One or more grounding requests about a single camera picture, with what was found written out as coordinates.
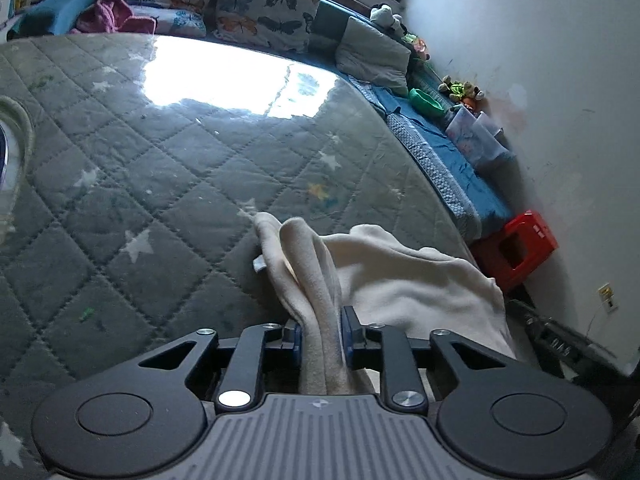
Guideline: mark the cream long-sleeved top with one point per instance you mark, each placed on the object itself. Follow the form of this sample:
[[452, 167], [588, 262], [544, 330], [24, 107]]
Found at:
[[400, 280]]

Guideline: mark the black and white plush toy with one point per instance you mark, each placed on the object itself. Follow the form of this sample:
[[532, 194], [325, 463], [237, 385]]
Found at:
[[387, 17]]

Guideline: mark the wall socket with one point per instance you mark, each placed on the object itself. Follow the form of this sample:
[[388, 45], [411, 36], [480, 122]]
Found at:
[[607, 297]]

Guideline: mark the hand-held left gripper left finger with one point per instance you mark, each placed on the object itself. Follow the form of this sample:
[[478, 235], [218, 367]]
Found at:
[[298, 345]]

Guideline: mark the round black cooktop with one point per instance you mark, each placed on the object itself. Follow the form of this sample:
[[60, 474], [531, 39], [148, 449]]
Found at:
[[20, 135]]

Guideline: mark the blue mattress with cover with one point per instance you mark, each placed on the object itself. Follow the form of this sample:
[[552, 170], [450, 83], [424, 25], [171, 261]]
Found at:
[[450, 175]]

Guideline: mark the red plastic stool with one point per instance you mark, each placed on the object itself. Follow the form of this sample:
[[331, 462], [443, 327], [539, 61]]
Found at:
[[520, 250]]

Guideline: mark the green plush toy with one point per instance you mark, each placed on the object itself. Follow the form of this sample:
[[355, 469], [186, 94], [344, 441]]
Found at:
[[460, 90]]

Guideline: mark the black power strip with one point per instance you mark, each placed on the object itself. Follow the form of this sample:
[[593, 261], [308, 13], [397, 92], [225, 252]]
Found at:
[[555, 340]]

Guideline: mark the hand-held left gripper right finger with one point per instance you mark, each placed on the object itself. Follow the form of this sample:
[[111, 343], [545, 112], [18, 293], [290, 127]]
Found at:
[[349, 340]]

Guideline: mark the clear plastic storage box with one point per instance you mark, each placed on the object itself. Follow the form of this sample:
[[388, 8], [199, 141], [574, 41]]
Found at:
[[475, 137]]

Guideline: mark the pink plush toy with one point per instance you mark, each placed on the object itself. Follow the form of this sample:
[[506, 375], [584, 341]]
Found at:
[[417, 46]]

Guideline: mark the grey cushion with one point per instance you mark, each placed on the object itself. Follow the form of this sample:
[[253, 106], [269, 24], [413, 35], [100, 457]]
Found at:
[[375, 57]]

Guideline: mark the pink cloth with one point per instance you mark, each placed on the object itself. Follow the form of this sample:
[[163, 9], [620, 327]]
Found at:
[[110, 15]]

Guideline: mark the green bowl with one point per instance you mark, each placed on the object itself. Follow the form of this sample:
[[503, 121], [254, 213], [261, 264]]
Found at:
[[427, 104]]

